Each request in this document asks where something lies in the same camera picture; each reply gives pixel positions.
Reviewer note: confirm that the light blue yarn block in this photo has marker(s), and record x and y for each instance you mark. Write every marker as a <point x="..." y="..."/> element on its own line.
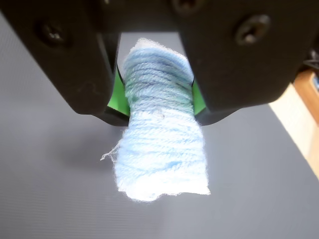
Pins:
<point x="162" y="154"/>

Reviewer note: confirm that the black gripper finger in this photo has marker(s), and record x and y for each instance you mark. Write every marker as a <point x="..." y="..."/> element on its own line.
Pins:
<point x="236" y="62"/>
<point x="62" y="62"/>

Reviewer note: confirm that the brown wooden furniture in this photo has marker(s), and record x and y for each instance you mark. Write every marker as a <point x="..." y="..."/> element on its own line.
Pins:
<point x="307" y="87"/>

